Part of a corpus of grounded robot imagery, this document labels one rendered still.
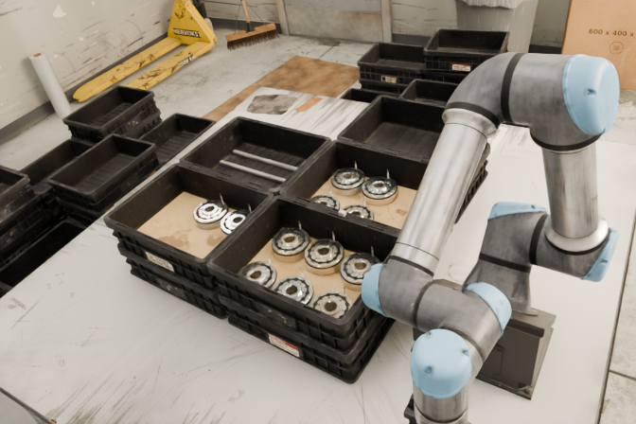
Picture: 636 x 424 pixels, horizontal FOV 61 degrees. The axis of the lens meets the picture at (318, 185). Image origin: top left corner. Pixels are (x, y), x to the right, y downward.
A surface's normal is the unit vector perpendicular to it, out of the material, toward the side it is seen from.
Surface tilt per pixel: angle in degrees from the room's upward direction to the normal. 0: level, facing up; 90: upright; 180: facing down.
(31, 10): 90
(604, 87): 76
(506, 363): 90
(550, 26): 90
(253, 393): 0
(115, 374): 0
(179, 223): 0
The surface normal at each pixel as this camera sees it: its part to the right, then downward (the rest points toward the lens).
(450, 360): -0.15, -0.79
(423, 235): -0.15, -0.28
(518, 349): -0.52, 0.58
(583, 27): -0.51, 0.37
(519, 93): -0.66, 0.22
